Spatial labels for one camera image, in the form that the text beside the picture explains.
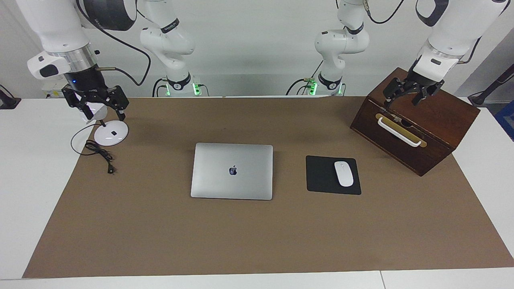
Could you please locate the silver apple laptop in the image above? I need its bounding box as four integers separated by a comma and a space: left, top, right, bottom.
190, 142, 274, 201

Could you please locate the dark brown wooden box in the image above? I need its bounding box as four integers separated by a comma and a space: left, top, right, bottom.
350, 67, 481, 177

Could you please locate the black stand with pole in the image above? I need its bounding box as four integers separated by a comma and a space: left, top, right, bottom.
468, 64, 514, 106

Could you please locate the black stand foot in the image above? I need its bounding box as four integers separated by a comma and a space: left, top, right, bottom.
0, 84, 21, 110

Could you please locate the white computer mouse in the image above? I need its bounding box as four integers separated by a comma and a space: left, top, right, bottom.
334, 161, 354, 187

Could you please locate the blue crate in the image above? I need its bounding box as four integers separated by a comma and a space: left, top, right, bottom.
495, 100, 514, 142

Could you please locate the black mouse pad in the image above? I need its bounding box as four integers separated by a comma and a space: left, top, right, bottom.
306, 155, 362, 195

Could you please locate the brown table mat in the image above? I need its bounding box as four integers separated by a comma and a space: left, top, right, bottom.
22, 96, 514, 279

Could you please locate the white box handle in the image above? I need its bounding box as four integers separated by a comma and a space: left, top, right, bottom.
377, 116, 423, 147

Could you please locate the white wall power outlet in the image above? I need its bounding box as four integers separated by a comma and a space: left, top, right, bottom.
41, 78, 67, 98

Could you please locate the black lamp cable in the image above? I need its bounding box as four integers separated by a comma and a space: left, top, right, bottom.
71, 123, 116, 175

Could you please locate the black right arm base cable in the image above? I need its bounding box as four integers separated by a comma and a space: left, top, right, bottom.
152, 77, 169, 98

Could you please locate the black arm base cable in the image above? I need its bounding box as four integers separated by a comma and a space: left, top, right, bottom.
286, 60, 324, 96
152, 77, 169, 98

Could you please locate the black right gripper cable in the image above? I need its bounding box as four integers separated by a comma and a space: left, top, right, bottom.
76, 0, 152, 87

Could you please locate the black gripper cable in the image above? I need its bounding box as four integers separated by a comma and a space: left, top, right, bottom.
76, 0, 152, 87
363, 0, 482, 65

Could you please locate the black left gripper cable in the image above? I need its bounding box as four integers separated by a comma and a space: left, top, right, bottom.
363, 0, 482, 65

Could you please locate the black left arm base cable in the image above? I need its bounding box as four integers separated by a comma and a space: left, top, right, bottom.
286, 60, 324, 96

